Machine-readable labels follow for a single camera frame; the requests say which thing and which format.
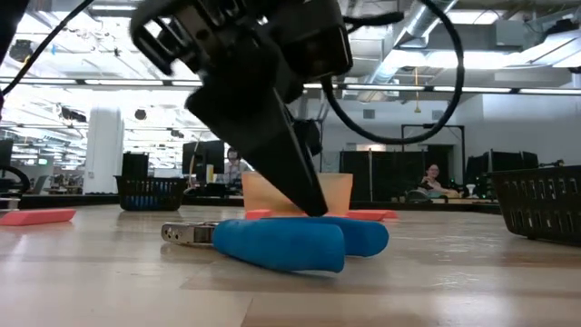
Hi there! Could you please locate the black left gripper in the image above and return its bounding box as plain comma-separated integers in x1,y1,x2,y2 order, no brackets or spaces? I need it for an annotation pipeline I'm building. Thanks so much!
129,0,354,218

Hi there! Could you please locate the orange translucent plastic bin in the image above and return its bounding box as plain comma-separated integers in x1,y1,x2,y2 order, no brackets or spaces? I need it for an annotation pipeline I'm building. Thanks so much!
241,171,354,218

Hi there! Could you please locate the black mesh plastic basket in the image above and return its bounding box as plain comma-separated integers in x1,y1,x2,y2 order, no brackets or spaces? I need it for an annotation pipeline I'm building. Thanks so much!
484,164,581,249
113,175,188,213

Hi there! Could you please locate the person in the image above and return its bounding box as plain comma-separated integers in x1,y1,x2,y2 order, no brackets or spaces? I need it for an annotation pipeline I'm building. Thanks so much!
222,146,254,186
415,163,460,200

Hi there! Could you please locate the black computer monitor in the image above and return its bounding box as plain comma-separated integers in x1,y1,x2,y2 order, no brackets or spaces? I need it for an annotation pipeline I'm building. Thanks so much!
182,140,226,183

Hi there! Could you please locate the black partition panel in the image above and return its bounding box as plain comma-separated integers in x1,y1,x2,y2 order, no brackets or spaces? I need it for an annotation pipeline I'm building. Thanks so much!
339,149,455,204

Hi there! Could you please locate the black cabinet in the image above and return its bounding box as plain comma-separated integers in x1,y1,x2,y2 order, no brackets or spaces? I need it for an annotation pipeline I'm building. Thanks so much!
121,152,151,178

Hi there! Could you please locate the white building column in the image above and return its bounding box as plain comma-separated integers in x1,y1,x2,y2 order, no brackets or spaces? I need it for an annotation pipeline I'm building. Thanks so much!
83,104,125,195

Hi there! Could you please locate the black monitor cluster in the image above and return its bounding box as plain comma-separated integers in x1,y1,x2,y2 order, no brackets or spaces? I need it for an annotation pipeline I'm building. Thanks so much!
466,150,540,201

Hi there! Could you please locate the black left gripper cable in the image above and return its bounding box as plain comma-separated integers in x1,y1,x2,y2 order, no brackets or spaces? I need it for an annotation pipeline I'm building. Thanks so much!
320,0,465,146

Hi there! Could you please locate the black gantry frame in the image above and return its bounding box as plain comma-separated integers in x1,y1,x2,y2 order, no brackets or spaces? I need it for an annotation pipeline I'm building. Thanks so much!
400,123,467,203

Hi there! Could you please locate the silver spiral ceiling duct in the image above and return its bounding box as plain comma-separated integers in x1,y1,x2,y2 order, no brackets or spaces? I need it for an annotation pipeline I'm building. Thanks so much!
362,0,459,87

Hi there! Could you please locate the black hanging cable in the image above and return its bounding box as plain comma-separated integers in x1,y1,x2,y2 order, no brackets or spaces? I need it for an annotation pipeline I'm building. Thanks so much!
0,0,95,97

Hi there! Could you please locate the black ceiling cable reel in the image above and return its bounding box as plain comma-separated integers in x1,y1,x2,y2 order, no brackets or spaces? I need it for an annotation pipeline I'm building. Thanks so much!
8,39,35,63

